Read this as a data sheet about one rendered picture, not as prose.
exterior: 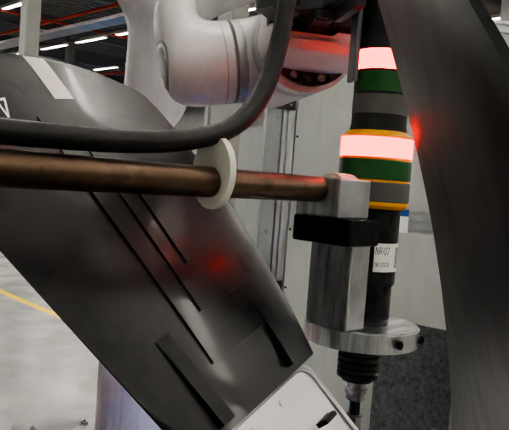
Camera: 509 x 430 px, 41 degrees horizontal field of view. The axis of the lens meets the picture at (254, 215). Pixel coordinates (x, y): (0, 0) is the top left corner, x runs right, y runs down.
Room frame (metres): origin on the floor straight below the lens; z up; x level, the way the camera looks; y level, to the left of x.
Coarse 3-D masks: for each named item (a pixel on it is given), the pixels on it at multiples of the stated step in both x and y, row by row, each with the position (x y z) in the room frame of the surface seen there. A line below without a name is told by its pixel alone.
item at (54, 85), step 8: (24, 56) 0.39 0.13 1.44; (32, 64) 0.39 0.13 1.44; (40, 64) 0.39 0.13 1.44; (40, 72) 0.39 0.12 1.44; (48, 72) 0.39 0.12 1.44; (48, 80) 0.39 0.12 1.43; (56, 80) 0.39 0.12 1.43; (48, 88) 0.38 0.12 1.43; (56, 88) 0.39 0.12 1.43; (64, 88) 0.39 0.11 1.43; (56, 96) 0.38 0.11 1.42; (64, 96) 0.39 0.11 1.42
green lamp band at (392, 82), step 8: (360, 72) 0.41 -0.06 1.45; (368, 72) 0.41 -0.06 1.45; (376, 72) 0.40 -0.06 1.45; (384, 72) 0.40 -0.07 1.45; (392, 72) 0.40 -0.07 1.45; (360, 80) 0.41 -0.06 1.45; (368, 80) 0.41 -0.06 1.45; (376, 80) 0.40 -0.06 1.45; (384, 80) 0.40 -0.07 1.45; (392, 80) 0.40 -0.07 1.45; (360, 88) 0.41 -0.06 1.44; (368, 88) 0.41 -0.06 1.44; (376, 88) 0.40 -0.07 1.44; (384, 88) 0.40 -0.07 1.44; (392, 88) 0.40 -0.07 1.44; (400, 88) 0.41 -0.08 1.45
